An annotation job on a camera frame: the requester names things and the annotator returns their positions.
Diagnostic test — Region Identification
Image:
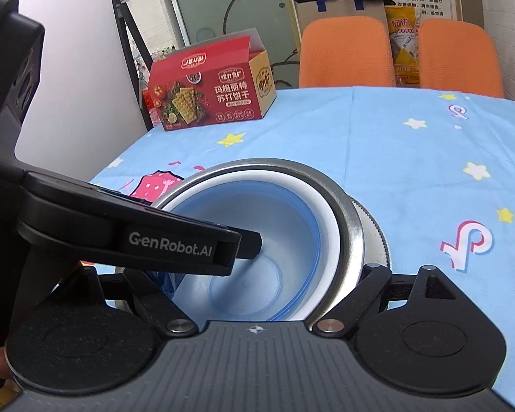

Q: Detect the stainless steel bowl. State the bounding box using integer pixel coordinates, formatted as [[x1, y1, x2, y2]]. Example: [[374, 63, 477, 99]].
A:
[[153, 158, 364, 325]]

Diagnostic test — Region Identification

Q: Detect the blue plastic bowl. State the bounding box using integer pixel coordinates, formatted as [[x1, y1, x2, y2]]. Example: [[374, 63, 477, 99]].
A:
[[157, 181, 321, 324]]

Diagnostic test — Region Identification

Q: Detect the blue cartoon pig tablecloth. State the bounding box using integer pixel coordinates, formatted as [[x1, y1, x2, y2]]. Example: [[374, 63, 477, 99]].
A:
[[93, 88, 515, 406]]

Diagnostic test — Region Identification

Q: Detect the left orange chair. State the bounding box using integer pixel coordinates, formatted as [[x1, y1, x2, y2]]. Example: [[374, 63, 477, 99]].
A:
[[298, 16, 396, 88]]

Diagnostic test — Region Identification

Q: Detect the orange chair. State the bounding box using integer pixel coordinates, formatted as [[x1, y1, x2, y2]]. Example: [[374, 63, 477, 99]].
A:
[[298, 16, 396, 88], [417, 19, 504, 99]]

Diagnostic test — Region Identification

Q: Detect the red cracker box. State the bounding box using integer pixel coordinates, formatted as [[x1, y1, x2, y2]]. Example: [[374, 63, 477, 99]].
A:
[[148, 28, 276, 131]]

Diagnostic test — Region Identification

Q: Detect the right orange chair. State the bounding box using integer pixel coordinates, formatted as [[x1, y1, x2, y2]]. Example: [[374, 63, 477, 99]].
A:
[[417, 19, 504, 99]]

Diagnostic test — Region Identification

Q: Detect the yellow snack bag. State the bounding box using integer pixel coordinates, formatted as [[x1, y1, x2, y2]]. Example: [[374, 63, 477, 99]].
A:
[[385, 5, 420, 88]]

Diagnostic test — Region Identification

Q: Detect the brown paper bag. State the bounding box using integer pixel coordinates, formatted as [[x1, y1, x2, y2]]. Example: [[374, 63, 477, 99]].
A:
[[293, 0, 389, 50]]

